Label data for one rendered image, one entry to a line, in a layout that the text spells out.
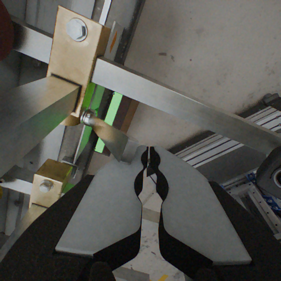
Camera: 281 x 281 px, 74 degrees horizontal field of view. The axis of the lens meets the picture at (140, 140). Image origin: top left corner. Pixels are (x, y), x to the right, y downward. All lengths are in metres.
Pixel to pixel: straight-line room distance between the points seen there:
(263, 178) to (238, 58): 1.02
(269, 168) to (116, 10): 0.35
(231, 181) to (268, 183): 1.02
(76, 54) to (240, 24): 1.03
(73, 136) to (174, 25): 0.82
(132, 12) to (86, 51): 0.18
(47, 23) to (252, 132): 0.47
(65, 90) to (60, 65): 0.04
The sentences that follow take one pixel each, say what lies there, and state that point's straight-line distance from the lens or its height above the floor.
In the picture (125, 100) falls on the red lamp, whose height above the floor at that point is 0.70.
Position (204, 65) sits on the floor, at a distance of 1.15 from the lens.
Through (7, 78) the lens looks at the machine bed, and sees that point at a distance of 0.56.
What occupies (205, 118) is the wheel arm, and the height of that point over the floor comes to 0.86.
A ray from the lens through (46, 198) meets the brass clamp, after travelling 0.40.
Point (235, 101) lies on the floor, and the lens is 1.26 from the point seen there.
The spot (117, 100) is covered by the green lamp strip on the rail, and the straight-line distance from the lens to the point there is 0.42.
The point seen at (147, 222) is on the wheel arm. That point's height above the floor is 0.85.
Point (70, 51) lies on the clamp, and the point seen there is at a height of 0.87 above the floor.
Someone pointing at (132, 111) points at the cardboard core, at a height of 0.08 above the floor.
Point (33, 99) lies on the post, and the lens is 0.18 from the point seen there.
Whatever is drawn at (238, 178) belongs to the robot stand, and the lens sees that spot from 1.24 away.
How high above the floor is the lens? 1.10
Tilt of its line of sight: 62 degrees down
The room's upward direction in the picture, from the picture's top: 175 degrees counter-clockwise
